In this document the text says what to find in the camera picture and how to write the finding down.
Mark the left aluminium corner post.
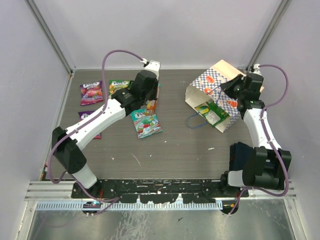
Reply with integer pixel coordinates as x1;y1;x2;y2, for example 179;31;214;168
25;0;74;75

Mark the green lime candy packet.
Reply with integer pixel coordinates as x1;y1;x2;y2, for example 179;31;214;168
195;101;229;127

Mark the green yellow candy packet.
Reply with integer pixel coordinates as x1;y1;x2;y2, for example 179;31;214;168
108;79;131;99

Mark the right aluminium corner post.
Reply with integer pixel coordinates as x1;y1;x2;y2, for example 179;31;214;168
244;0;292;73

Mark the white slotted cable duct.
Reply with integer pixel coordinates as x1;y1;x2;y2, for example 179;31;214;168
35;200;223;211

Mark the checkered paper bag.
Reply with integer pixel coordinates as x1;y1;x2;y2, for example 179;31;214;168
185;59;243;133

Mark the purple candy snack packet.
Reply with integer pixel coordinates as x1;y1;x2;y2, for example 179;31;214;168
80;81;104;106

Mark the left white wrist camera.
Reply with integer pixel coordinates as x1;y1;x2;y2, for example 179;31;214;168
140;58;161;80

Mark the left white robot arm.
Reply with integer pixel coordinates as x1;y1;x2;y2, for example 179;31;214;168
49;68;159;198

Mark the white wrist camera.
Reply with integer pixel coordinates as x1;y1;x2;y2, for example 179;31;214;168
248;63;262;76
140;58;161;80

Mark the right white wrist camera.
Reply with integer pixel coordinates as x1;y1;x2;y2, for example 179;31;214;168
248;63;262;76

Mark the aluminium front rail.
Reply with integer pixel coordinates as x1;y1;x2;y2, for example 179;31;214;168
23;178;298;201

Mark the aluminium corner post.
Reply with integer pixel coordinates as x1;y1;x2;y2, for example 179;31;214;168
244;0;292;73
25;0;74;75

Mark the orange fruit candy packet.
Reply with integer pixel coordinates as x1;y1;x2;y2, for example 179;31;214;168
145;84;161;116

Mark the dark blue folded cloth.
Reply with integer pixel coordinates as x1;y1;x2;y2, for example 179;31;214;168
229;141;286;190

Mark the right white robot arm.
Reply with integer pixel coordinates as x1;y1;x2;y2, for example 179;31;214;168
219;71;292;197

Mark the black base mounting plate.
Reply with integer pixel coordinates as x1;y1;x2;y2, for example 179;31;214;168
71;178;251;203

